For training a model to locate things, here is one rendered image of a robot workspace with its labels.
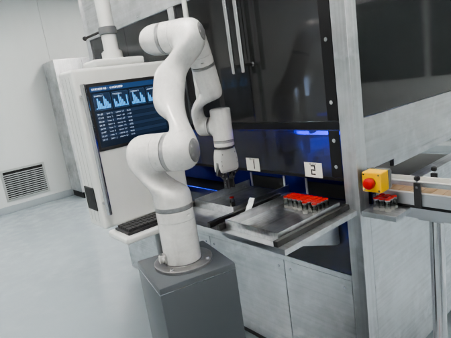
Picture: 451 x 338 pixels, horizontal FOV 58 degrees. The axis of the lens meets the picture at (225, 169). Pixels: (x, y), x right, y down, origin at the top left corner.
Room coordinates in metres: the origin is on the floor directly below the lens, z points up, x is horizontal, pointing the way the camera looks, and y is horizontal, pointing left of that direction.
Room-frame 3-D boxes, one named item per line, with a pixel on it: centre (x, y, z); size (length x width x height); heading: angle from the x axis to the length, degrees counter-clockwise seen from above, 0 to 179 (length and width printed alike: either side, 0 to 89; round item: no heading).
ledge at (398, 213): (1.41, -0.56, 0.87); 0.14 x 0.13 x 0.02; 129
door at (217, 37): (1.99, -0.01, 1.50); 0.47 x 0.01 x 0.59; 39
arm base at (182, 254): (1.25, 0.18, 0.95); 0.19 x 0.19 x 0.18
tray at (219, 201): (1.78, -0.06, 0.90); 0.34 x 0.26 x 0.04; 129
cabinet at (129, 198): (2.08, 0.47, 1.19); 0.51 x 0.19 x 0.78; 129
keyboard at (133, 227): (1.90, 0.35, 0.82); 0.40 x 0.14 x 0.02; 128
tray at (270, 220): (1.44, -0.19, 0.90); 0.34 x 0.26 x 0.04; 129
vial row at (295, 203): (1.51, -0.27, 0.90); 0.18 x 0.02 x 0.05; 39
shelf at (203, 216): (1.60, -0.11, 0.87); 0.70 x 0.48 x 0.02; 39
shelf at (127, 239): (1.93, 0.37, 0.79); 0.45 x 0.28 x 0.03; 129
